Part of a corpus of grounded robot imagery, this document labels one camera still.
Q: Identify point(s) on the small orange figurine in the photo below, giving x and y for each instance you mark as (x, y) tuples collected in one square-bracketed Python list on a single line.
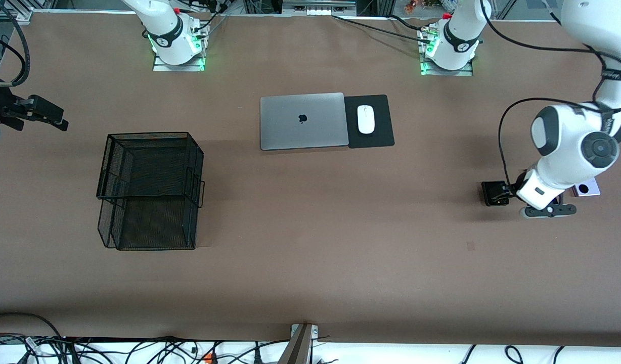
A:
[(410, 5)]

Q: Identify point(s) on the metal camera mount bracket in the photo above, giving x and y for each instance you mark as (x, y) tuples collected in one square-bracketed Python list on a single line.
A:
[(299, 346)]

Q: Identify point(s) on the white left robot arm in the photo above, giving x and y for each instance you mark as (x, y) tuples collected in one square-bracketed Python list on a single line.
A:
[(568, 151)]

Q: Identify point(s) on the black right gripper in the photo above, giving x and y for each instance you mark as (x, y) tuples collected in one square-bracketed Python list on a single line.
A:
[(2, 103)]

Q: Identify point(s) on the white computer mouse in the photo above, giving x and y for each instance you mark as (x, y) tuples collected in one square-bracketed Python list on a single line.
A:
[(366, 121)]

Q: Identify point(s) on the dark square flip phone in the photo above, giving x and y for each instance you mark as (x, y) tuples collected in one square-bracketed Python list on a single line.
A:
[(492, 194)]

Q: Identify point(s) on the lavender square flip phone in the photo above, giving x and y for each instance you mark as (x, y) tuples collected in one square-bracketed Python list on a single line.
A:
[(588, 189)]

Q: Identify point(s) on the grey power strip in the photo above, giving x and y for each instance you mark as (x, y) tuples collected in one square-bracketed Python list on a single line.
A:
[(315, 11)]

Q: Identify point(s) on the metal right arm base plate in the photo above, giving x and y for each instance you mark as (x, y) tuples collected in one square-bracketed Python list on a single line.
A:
[(179, 67)]

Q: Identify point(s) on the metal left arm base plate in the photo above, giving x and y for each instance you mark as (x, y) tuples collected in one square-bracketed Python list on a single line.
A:
[(462, 72)]

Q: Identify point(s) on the aluminium frame profile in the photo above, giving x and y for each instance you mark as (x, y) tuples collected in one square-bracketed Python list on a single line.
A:
[(25, 15)]

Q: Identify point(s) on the black mesh two-tier tray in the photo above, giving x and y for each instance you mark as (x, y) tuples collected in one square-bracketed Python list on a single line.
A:
[(138, 167)]

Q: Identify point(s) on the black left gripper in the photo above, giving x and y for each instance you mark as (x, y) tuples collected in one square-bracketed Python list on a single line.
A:
[(513, 190)]

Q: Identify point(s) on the silver closed laptop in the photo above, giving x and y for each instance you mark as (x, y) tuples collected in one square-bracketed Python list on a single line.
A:
[(290, 126)]

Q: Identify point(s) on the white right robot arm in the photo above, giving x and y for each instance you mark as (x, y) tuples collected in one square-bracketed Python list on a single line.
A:
[(169, 30)]

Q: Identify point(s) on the black mouse pad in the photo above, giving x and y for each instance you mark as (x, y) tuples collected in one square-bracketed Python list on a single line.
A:
[(381, 136)]

